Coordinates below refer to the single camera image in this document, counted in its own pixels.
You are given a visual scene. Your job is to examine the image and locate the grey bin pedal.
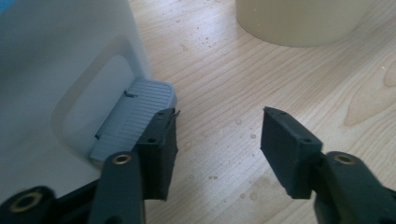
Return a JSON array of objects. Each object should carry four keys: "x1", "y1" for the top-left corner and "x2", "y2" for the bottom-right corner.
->
[{"x1": 90, "y1": 78, "x2": 178, "y2": 164}]

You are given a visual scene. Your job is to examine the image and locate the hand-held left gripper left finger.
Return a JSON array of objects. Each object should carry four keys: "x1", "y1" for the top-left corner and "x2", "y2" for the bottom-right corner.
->
[{"x1": 135, "y1": 106, "x2": 179, "y2": 202}]

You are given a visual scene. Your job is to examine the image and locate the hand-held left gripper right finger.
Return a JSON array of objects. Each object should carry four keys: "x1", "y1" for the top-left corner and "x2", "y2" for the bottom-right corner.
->
[{"x1": 260, "y1": 105, "x2": 324, "y2": 200}]

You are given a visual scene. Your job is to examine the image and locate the white pedal trash bin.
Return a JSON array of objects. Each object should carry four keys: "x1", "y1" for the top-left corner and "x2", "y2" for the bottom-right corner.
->
[{"x1": 0, "y1": 0, "x2": 178, "y2": 204}]

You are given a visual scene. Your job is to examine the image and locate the cream strainer container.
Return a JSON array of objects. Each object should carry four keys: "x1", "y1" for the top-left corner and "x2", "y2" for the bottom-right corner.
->
[{"x1": 234, "y1": 0, "x2": 375, "y2": 49}]

